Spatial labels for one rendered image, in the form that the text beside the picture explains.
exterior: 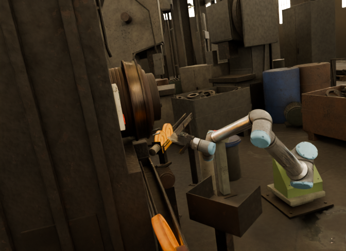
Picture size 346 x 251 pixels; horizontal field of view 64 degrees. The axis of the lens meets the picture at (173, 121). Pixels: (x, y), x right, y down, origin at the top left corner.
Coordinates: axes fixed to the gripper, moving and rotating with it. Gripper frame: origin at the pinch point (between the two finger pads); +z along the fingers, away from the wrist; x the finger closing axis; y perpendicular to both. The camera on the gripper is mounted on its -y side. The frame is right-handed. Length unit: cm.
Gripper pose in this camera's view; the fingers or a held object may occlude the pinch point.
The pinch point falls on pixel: (168, 138)
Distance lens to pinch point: 215.9
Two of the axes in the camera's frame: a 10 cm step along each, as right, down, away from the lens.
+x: -3.7, 2.6, -8.9
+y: 1.5, -9.3, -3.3
